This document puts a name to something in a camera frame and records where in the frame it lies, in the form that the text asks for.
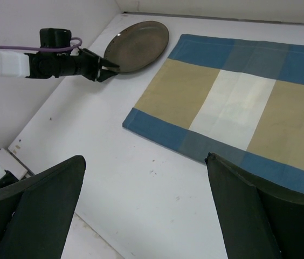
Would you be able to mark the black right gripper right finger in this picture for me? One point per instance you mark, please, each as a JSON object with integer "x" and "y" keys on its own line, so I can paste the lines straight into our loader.
{"x": 258, "y": 218}

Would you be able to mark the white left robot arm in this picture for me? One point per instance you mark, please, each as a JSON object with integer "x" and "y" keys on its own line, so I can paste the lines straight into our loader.
{"x": 43, "y": 65}

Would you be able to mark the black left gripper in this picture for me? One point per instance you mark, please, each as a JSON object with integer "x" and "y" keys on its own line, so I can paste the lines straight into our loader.
{"x": 86, "y": 64}

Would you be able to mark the brown ceramic plate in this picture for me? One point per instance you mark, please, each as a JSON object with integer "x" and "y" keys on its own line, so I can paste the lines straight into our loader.
{"x": 137, "y": 46}

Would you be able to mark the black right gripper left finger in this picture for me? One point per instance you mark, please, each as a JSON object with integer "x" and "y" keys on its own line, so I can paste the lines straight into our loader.
{"x": 36, "y": 213}

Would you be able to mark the blue beige checked placemat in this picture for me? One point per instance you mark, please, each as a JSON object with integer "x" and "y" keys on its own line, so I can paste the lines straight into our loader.
{"x": 241, "y": 99}

